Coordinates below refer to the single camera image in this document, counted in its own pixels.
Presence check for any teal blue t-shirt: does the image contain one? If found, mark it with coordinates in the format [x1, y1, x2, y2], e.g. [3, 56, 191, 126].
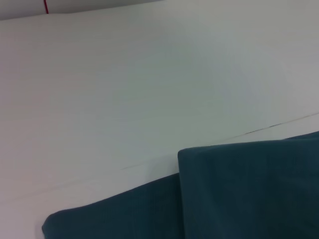
[41, 131, 319, 239]

